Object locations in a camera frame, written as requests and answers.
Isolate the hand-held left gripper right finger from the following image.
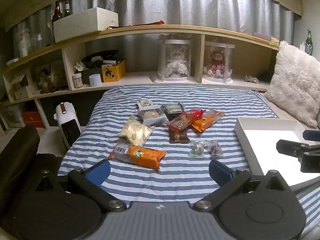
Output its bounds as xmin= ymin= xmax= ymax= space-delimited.
xmin=194 ymin=159 xmax=291 ymax=212

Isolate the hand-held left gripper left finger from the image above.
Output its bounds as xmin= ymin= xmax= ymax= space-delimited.
xmin=32 ymin=159 xmax=127 ymax=212

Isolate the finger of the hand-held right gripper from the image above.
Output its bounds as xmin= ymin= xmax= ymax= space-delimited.
xmin=276 ymin=140 xmax=320 ymax=159
xmin=302 ymin=130 xmax=320 ymax=142

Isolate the white shallow cardboard box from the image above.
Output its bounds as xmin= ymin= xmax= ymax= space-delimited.
xmin=234 ymin=117 xmax=320 ymax=188

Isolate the small clear snack packet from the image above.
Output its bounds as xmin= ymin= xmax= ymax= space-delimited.
xmin=205 ymin=140 xmax=225 ymax=158
xmin=188 ymin=140 xmax=207 ymax=158

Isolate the large orange snack packet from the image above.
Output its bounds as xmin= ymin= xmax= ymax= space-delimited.
xmin=108 ymin=141 xmax=167 ymax=171

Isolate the orange clear-ended snack packet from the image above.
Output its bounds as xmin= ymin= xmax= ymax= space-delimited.
xmin=191 ymin=110 xmax=226 ymax=133

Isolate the brown striped snack packet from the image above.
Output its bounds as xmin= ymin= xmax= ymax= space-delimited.
xmin=169 ymin=129 xmax=190 ymax=144

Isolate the cream patterned snack packet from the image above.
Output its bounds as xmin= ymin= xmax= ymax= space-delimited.
xmin=117 ymin=115 xmax=156 ymax=147

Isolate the red twisted dough packet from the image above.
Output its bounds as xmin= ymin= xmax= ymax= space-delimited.
xmin=166 ymin=109 xmax=206 ymax=132

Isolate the black snack packet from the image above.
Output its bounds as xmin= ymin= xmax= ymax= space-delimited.
xmin=161 ymin=102 xmax=186 ymax=121

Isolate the grey round cake packet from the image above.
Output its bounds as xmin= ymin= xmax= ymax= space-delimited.
xmin=138 ymin=105 xmax=169 ymax=127

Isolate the small panda print packet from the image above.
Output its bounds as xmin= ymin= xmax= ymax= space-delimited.
xmin=136 ymin=99 xmax=153 ymax=111

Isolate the blue white striped blanket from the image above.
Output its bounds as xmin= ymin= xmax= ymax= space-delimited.
xmin=57 ymin=85 xmax=320 ymax=239

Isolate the fluffy white pillow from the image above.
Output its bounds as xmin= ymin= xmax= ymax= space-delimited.
xmin=264 ymin=41 xmax=320 ymax=128

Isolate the white space heater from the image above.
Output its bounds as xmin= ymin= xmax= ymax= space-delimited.
xmin=53 ymin=102 xmax=82 ymax=150

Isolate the small shell ornament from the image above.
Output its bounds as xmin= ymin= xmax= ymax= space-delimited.
xmin=243 ymin=74 xmax=259 ymax=84

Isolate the red box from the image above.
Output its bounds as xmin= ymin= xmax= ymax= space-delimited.
xmin=21 ymin=111 xmax=43 ymax=128

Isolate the green glass bottle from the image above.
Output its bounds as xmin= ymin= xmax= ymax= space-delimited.
xmin=305 ymin=29 xmax=314 ymax=56
xmin=63 ymin=1 xmax=73 ymax=18

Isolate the white cup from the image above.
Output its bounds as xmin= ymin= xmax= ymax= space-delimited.
xmin=89 ymin=73 xmax=102 ymax=87

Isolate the small lidded jar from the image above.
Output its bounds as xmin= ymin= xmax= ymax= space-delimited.
xmin=73 ymin=73 xmax=83 ymax=89

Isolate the black box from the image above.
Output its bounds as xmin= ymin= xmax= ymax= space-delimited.
xmin=80 ymin=50 xmax=120 ymax=85

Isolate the yellow printed box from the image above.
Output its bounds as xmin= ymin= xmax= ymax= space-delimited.
xmin=101 ymin=60 xmax=126 ymax=83

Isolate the wooden shelf unit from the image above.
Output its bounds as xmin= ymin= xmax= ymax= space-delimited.
xmin=0 ymin=24 xmax=281 ymax=133

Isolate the brown figurine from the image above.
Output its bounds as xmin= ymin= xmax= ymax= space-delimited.
xmin=35 ymin=60 xmax=68 ymax=93

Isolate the pink doll display case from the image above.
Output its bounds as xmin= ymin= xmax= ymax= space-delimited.
xmin=202 ymin=42 xmax=236 ymax=85

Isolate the small white box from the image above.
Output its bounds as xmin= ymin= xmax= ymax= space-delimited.
xmin=13 ymin=88 xmax=29 ymax=100

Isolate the pink flat item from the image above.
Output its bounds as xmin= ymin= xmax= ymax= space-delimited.
xmin=253 ymin=32 xmax=273 ymax=41

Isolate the white doll display case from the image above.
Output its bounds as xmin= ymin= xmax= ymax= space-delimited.
xmin=157 ymin=38 xmax=192 ymax=83

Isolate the white storage box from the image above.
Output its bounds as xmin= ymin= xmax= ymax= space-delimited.
xmin=53 ymin=7 xmax=119 ymax=43

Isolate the clear glass jar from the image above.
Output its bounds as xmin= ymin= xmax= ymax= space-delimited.
xmin=15 ymin=28 xmax=32 ymax=58

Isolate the brown glass bottle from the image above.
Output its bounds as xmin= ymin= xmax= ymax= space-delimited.
xmin=52 ymin=0 xmax=64 ymax=23

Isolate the grey curtain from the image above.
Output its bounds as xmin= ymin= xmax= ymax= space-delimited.
xmin=10 ymin=0 xmax=295 ymax=45

